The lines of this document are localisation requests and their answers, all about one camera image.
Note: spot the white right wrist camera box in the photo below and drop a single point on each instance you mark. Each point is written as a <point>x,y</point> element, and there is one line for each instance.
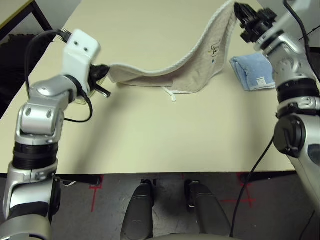
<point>297,10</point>

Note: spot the black foam floor mats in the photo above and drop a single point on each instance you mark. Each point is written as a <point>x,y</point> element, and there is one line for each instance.
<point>12,65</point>

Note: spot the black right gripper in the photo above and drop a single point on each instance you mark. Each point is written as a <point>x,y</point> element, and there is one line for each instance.
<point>257,25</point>

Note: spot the blue folded towel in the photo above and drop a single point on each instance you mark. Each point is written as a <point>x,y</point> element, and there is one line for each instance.
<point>250,67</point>

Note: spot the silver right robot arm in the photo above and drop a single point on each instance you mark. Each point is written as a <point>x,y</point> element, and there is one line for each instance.
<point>287,65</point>

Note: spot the grey robot left leg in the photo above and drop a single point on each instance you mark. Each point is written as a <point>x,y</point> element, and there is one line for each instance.
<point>137,212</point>

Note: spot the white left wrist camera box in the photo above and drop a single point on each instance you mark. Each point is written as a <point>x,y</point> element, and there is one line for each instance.
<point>80,57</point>

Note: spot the grey robot torso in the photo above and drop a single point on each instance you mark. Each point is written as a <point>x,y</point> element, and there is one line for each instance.
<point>195,237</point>

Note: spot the beige towel with white trim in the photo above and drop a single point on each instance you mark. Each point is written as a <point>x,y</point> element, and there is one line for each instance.
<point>195,67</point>

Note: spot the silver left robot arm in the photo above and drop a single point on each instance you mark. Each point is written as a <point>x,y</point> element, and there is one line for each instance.
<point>42,115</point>

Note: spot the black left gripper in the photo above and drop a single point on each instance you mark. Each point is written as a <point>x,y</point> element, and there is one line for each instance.
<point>95,77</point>

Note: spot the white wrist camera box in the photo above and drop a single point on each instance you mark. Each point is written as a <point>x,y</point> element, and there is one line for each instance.
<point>297,10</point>
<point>80,57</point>

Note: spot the wooden side table black frame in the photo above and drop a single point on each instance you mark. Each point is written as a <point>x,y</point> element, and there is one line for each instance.
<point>10,10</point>

